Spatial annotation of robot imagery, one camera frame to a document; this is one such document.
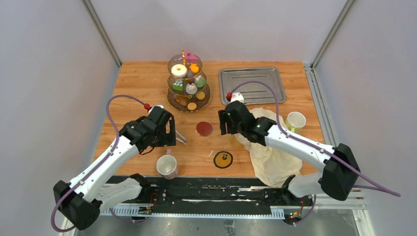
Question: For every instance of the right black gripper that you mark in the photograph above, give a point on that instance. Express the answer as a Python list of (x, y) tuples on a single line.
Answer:
[(222, 117)]

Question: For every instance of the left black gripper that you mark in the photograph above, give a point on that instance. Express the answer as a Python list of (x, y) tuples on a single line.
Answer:
[(169, 137)]

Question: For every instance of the metal tongs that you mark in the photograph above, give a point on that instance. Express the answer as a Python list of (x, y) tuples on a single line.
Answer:
[(179, 137)]

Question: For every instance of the pink mug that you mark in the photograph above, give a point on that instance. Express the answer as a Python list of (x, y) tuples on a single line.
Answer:
[(167, 166)]

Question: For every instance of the orange macaron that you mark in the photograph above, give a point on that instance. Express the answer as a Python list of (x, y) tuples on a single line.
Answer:
[(191, 106), (201, 96)]

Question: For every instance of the orange macaron top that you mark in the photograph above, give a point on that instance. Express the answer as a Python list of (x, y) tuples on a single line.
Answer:
[(191, 106)]

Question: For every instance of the metal baking tray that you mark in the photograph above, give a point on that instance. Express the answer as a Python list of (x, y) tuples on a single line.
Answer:
[(253, 93)]

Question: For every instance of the brown croissant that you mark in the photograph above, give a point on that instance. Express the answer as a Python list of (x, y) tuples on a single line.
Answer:
[(182, 100)]

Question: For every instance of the white cupcake with cherry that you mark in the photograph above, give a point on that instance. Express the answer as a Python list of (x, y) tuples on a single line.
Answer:
[(191, 88)]

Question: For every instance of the green cupcake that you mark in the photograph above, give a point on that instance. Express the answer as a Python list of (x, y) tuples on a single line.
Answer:
[(200, 81)]

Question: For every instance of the three-tier glass cake stand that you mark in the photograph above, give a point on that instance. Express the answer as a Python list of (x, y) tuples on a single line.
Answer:
[(190, 77)]

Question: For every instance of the green cake slice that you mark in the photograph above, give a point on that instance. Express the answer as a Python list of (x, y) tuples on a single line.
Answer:
[(178, 85)]

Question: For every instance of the orange pastry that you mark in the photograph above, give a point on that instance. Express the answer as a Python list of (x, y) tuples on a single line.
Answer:
[(194, 68)]

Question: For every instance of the green mug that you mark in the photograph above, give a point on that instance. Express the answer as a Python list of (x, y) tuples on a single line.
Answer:
[(295, 121)]

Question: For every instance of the white ring donut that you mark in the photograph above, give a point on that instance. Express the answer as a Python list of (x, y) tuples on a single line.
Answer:
[(179, 70)]

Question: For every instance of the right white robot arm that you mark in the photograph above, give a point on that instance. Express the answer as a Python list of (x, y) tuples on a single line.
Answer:
[(337, 166)]

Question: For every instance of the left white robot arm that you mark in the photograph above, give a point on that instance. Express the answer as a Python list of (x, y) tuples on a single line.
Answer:
[(84, 198)]

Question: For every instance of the red round coaster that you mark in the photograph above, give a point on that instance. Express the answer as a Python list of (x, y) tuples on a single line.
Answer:
[(204, 128)]

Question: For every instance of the yellow smiley coaster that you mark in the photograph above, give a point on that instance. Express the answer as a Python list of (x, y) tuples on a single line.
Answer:
[(223, 159)]

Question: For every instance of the cream cloth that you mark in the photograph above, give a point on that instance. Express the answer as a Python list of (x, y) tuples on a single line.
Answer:
[(271, 166)]

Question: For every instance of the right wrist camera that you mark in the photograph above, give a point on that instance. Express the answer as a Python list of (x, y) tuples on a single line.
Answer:
[(237, 96)]

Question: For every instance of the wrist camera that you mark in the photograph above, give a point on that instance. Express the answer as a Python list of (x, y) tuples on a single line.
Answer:
[(237, 96), (160, 106)]

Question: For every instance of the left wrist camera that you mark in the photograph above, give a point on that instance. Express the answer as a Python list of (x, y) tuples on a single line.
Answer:
[(160, 106)]

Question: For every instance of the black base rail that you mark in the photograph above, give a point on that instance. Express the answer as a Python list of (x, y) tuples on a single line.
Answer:
[(216, 196)]

